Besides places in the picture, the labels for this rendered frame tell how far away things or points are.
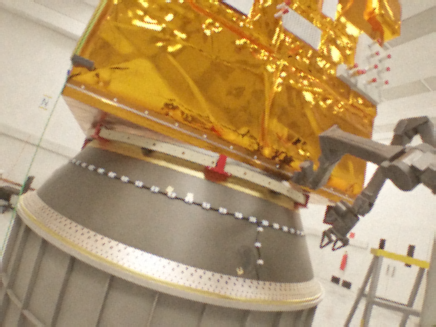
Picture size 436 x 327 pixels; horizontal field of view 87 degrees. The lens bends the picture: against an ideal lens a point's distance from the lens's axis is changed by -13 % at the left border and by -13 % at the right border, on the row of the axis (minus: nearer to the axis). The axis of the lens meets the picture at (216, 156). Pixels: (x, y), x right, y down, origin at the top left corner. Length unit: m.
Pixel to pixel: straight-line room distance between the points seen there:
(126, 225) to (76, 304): 0.38
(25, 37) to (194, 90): 6.55
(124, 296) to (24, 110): 6.22
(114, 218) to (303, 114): 1.19
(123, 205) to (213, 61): 0.83
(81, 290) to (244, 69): 1.30
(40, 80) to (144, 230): 6.25
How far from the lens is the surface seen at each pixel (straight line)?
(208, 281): 1.11
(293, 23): 1.89
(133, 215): 1.19
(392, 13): 2.71
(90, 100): 1.28
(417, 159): 0.68
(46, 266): 1.35
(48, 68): 7.20
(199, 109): 1.30
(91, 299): 1.20
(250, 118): 1.43
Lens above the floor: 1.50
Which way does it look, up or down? 10 degrees up
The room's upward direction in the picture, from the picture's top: 17 degrees clockwise
